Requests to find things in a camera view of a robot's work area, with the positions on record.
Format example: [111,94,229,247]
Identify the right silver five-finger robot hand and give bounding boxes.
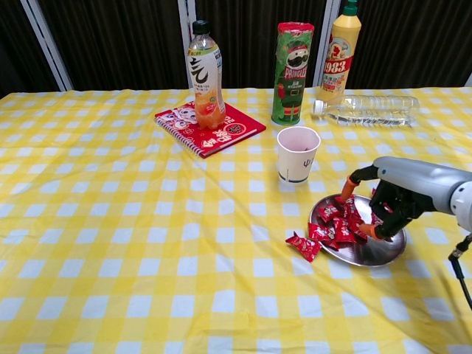
[339,156,462,243]

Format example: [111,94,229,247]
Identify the green Pringles can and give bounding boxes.
[271,21,316,127]

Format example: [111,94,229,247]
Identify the yellow white checkered tablecloth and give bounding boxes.
[0,86,472,354]

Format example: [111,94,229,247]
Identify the yellow squeeze bottle green cap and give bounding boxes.
[316,0,362,106]

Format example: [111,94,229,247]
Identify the round steel plate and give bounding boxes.
[308,194,407,267]

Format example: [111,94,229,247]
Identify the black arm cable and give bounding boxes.
[448,232,472,310]

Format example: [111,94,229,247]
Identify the orange drink plastic bottle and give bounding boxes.
[187,20,226,130]

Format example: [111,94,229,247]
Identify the white paper cup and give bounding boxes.
[276,126,322,184]

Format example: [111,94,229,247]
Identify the clear empty water bottle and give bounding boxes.
[312,94,421,128]

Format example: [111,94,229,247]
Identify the red spiral notebook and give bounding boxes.
[153,102,267,159]

